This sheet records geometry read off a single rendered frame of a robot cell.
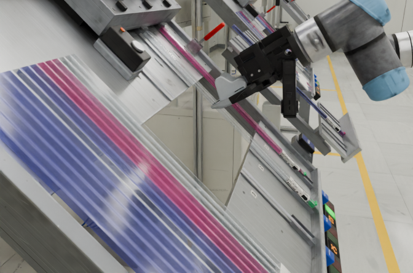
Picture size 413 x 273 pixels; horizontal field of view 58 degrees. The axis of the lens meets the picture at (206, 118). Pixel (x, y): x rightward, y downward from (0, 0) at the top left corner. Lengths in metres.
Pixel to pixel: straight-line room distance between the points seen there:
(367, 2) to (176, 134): 1.39
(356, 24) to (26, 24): 0.52
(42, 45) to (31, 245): 0.28
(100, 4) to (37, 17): 0.10
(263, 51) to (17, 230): 0.51
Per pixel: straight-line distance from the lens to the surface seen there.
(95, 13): 0.65
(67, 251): 0.37
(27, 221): 0.38
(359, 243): 2.07
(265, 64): 0.71
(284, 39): 0.72
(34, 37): 0.57
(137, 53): 0.61
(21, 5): 0.62
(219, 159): 1.90
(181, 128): 1.90
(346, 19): 0.70
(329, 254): 0.77
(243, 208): 0.62
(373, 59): 0.71
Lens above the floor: 1.16
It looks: 18 degrees down
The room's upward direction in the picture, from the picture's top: straight up
